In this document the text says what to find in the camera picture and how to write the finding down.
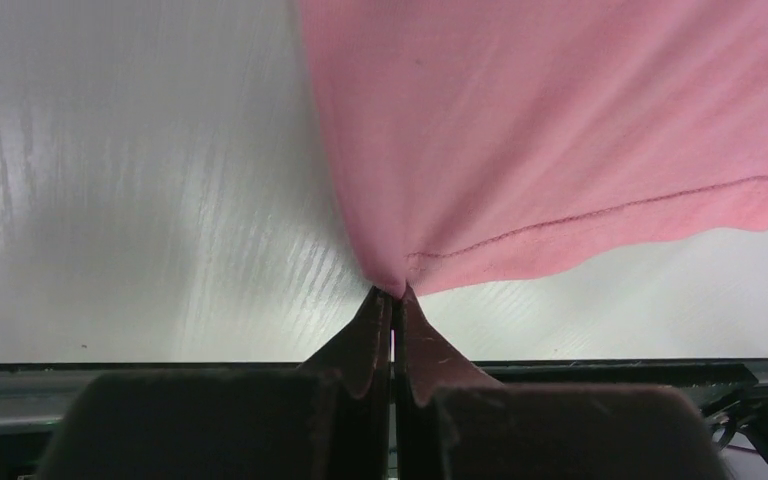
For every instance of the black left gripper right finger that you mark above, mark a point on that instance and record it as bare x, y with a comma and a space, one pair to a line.
454, 421

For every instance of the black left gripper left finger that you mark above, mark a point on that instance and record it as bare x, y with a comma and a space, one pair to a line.
328, 418

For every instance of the pink t shirt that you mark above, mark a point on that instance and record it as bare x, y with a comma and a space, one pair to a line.
478, 141

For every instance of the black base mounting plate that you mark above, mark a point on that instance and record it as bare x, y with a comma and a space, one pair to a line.
732, 395

